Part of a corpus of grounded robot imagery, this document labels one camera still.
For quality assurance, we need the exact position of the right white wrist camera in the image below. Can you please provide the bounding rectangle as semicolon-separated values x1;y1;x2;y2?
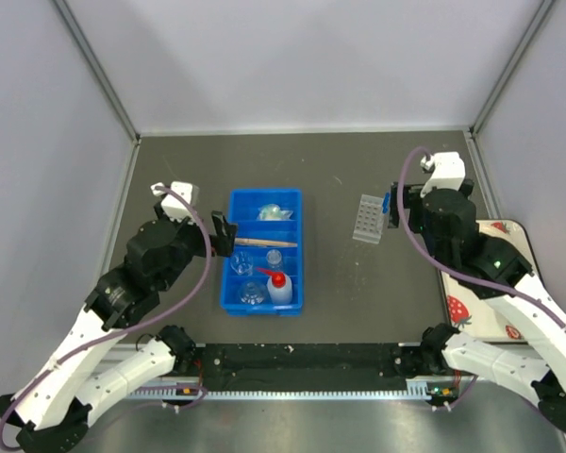
420;152;466;198

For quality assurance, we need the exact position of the small stoppered glass bottle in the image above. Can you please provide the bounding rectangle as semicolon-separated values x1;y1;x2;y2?
266;249;284;271

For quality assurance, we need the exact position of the strawberry pattern tray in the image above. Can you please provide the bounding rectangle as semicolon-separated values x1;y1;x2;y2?
441;219;539;344

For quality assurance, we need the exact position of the grey slotted cable duct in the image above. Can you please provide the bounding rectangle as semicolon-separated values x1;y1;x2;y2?
127;380;458;401

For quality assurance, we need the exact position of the purple cable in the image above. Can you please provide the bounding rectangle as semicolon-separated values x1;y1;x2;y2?
399;145;566;411
0;186;214;449

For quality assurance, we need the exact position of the wash bottle red nozzle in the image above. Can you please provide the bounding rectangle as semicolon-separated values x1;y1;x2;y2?
258;268;292;305

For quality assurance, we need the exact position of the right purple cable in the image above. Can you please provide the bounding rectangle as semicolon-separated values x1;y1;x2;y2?
399;145;566;411

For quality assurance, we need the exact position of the blue compartment plastic bin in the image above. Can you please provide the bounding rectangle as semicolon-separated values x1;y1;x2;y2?
220;188;304;316

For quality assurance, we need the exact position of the clear glass beaker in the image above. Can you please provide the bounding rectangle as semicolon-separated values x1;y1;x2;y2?
229;250;254;277

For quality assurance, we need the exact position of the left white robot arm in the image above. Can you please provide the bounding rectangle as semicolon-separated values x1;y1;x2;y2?
0;209;238;452

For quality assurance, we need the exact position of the wooden test tube clamp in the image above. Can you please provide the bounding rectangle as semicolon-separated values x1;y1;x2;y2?
235;238;297;247

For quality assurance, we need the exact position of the plastic bag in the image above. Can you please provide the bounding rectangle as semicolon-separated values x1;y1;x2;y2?
258;204;293;221

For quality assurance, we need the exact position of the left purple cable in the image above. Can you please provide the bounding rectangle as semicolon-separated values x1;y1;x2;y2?
0;186;214;449

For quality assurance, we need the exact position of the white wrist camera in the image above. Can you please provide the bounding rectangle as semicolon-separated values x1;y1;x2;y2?
420;152;466;198
150;181;199;223

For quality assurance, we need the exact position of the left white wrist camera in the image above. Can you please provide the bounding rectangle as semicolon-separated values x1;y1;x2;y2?
150;181;199;223

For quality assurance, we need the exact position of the small clear glass dish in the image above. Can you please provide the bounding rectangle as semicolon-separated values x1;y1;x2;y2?
238;280;268;306

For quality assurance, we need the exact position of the clear acrylic tube rack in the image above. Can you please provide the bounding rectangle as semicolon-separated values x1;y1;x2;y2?
352;194;387;244

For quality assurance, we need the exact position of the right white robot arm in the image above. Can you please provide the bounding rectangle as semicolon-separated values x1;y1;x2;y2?
389;180;566;434

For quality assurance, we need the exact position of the test tube blue cap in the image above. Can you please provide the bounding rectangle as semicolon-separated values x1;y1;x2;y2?
382;193;391;214

